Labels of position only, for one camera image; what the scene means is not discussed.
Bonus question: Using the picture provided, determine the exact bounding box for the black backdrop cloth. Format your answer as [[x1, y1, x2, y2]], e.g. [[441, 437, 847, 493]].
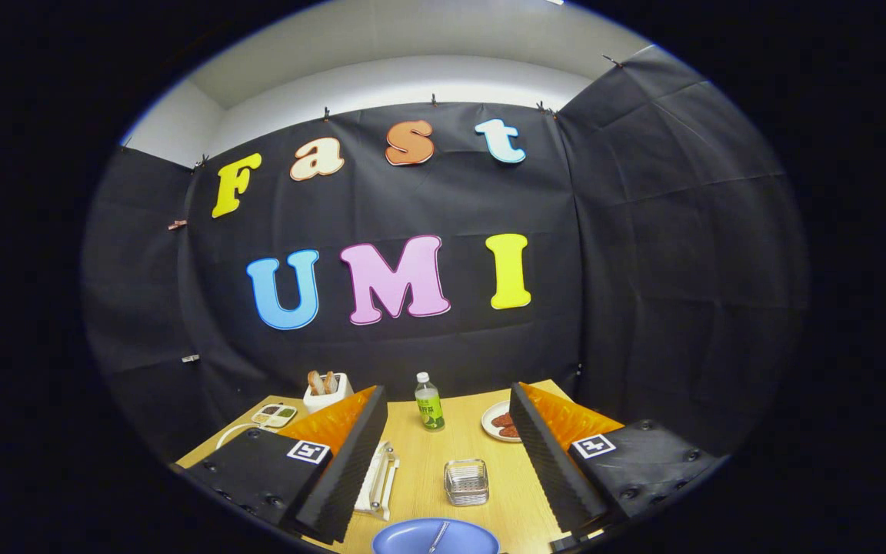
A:
[[80, 45, 809, 462]]

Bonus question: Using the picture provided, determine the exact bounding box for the white toaster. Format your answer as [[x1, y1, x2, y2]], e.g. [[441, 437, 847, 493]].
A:
[[303, 372, 355, 414]]

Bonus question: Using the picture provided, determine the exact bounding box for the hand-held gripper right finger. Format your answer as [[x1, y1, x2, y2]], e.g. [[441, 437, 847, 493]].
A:
[[509, 382, 721, 539]]

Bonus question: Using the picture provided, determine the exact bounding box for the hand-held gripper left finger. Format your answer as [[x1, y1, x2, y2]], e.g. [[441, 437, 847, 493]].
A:
[[182, 385, 388, 544]]

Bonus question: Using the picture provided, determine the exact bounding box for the white divided sauce tray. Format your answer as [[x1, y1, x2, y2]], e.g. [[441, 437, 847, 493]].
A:
[[251, 403, 298, 429]]

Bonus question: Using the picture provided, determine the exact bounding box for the green tea bottle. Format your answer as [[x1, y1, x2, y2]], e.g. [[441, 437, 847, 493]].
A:
[[415, 372, 446, 432]]

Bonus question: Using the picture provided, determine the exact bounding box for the white wire dish rack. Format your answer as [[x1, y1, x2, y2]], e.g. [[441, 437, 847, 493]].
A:
[[216, 422, 400, 522]]

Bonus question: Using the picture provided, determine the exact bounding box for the cream oval dish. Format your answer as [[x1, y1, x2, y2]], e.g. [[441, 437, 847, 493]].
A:
[[481, 400, 522, 443]]

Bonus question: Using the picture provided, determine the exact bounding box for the blue plate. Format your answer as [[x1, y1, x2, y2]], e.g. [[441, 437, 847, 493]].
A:
[[371, 518, 501, 554]]

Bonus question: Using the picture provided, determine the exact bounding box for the metal wire basket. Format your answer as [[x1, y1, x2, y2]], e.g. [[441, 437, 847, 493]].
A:
[[444, 459, 490, 507]]

